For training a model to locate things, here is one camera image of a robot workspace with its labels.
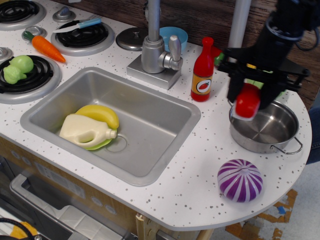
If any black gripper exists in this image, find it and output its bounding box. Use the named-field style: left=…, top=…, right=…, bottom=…
left=218, top=46, right=311, bottom=110

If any red toy ketchup bottle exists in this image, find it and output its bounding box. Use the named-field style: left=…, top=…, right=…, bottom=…
left=190, top=37, right=214, bottom=102

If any silver toy faucet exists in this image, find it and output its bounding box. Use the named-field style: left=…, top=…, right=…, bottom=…
left=126, top=0, right=183, bottom=90

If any steel pot lid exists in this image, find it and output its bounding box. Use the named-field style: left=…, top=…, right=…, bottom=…
left=116, top=27, right=148, bottom=52

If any orange toy carrot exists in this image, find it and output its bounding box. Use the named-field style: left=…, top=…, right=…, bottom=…
left=22, top=31, right=66, bottom=63

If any yellow toy corn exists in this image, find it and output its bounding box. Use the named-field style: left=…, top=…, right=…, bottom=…
left=246, top=63, right=257, bottom=69

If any green toy pear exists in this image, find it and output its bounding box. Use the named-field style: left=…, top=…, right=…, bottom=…
left=3, top=55, right=34, bottom=85

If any back left stove burner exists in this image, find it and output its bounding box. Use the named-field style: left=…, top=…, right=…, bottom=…
left=0, top=0, right=47, bottom=32

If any blue handled toy knife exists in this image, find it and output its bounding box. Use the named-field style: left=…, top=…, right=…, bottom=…
left=53, top=18, right=102, bottom=34

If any red toy chili pepper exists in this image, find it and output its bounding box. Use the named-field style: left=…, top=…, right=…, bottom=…
left=211, top=46, right=225, bottom=67

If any red toy sushi piece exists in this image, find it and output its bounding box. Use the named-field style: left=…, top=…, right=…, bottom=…
left=231, top=83, right=261, bottom=121

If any right stove burner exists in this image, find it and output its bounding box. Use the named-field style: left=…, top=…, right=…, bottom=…
left=50, top=22, right=115, bottom=57

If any small steel pan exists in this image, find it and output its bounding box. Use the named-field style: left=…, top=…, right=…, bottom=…
left=228, top=101, right=303, bottom=155

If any silver stove knob left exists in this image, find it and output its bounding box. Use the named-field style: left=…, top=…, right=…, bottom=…
left=0, top=47, right=13, bottom=63

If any green toy cabbage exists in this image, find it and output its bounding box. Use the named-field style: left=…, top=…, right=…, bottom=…
left=246, top=78, right=287, bottom=97

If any stove burner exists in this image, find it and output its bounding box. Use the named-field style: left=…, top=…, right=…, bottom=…
left=50, top=22, right=115, bottom=57
left=0, top=55, right=62, bottom=105
left=0, top=0, right=47, bottom=32

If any yellow toy banana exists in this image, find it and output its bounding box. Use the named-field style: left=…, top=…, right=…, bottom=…
left=75, top=104, right=120, bottom=129

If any yellow toy on floor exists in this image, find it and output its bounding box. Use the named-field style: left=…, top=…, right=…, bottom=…
left=10, top=221, right=38, bottom=239

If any light green toy plate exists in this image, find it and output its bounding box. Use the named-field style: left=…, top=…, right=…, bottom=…
left=84, top=128, right=117, bottom=150

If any front left stove burner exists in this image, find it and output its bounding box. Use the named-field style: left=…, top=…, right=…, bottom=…
left=0, top=55, right=62, bottom=105

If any blue plastic bowl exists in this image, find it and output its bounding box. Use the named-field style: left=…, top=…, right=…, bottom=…
left=159, top=26, right=189, bottom=54

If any purple striped toy onion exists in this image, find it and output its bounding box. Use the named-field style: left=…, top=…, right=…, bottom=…
left=217, top=159, right=263, bottom=203

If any grey support pole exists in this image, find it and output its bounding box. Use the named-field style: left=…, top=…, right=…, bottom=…
left=228, top=0, right=252, bottom=48

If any black cable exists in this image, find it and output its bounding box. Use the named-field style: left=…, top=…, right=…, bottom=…
left=0, top=217, right=35, bottom=240

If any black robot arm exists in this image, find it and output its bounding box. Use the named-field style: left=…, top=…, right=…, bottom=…
left=218, top=0, right=320, bottom=109

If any silver stove knob back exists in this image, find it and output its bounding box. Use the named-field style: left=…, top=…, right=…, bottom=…
left=52, top=6, right=76, bottom=23

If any silver stove knob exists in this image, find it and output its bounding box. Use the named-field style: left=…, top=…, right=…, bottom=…
left=52, top=6, right=76, bottom=23
left=21, top=25, right=48, bottom=42
left=0, top=47, right=13, bottom=63

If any cream toy detergent jug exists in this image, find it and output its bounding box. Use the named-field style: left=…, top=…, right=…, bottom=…
left=59, top=114, right=111, bottom=149

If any silver toy sink basin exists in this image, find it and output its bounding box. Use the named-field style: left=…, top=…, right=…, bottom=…
left=20, top=67, right=201, bottom=186

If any toy oven door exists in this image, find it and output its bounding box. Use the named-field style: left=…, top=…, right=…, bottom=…
left=0, top=157, right=137, bottom=240

